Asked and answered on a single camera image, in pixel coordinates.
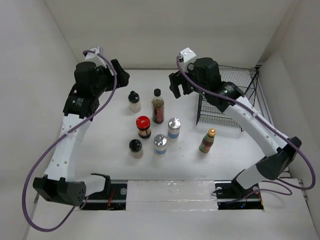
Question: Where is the tall dark sauce bottle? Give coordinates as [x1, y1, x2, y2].
[151, 88, 165, 124]

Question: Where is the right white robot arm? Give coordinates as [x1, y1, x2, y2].
[169, 54, 302, 197]

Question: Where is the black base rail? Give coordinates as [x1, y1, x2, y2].
[82, 179, 264, 212]

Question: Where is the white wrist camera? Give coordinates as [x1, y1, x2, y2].
[178, 47, 197, 72]
[84, 45, 104, 66]

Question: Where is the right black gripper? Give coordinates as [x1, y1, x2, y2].
[169, 62, 209, 98]

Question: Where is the black cap shaker near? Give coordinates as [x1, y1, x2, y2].
[129, 139, 144, 159]

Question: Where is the red lid sauce jar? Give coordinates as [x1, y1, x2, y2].
[136, 116, 152, 139]

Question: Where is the black cap shaker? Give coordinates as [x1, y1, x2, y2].
[128, 90, 142, 113]
[129, 139, 144, 159]

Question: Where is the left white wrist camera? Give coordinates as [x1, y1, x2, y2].
[84, 45, 104, 66]

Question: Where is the black cap shaker far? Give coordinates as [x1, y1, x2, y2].
[128, 90, 142, 113]

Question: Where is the purple cable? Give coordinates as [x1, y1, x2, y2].
[21, 49, 118, 232]
[176, 55, 316, 205]

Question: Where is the yellow cap chili sauce bottle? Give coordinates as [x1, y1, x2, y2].
[199, 128, 217, 153]

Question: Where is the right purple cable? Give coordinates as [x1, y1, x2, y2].
[176, 55, 316, 205]

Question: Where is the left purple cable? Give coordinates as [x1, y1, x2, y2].
[21, 49, 118, 232]

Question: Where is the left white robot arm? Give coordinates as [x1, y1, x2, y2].
[32, 59, 130, 207]

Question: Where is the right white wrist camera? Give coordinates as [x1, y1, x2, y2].
[178, 47, 197, 72]

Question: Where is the silver cap blue label shaker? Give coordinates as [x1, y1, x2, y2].
[167, 117, 181, 142]
[153, 134, 167, 157]

